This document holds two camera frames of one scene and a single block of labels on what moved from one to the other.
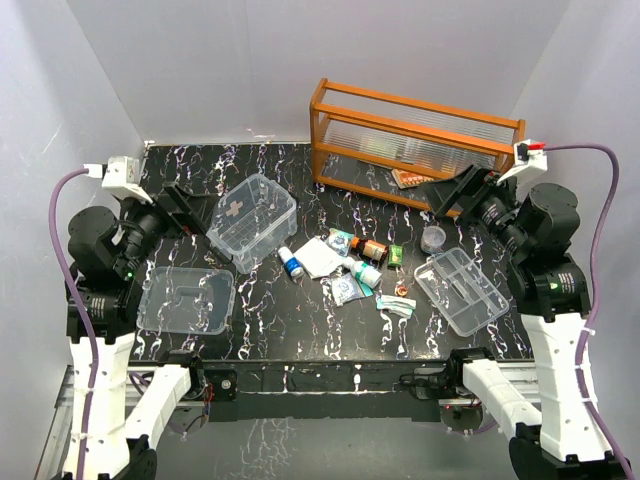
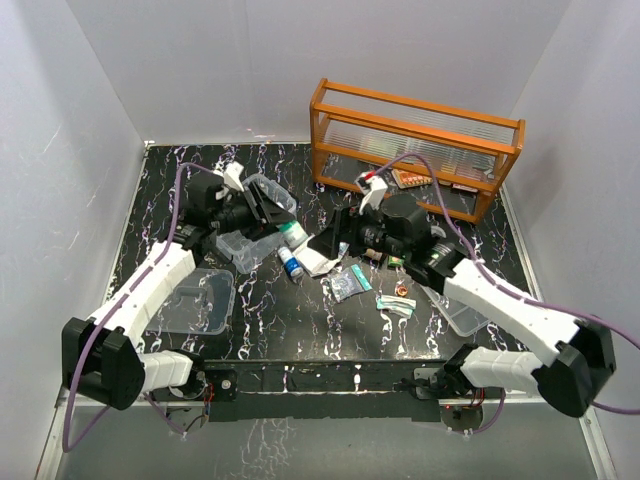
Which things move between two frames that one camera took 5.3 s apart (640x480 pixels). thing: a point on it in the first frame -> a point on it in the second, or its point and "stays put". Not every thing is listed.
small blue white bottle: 291,263 stays put
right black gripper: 468,189 -> 343,223
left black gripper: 195,209 -> 264,211
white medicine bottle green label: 363,272 -> 293,232
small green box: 396,255 stays put
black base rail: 362,390 stays put
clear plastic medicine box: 251,219 stays put
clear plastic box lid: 186,300 stays put
